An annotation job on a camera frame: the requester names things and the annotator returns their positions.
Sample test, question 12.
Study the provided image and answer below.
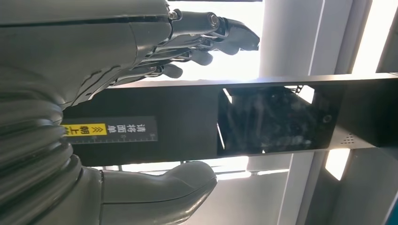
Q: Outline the black inbound scanner machine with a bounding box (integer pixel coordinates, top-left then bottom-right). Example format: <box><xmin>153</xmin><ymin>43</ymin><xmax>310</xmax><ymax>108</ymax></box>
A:
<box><xmin>61</xmin><ymin>73</ymin><xmax>398</xmax><ymax>167</ymax></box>

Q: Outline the dark machine screen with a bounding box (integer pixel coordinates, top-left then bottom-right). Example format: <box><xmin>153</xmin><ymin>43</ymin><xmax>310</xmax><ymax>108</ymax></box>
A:
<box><xmin>216</xmin><ymin>85</ymin><xmax>338</xmax><ymax>157</ymax></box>

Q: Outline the black yellow ruler label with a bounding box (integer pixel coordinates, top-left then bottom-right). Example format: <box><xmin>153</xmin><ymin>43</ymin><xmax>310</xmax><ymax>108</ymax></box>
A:
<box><xmin>61</xmin><ymin>116</ymin><xmax>159</xmax><ymax>145</ymax></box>

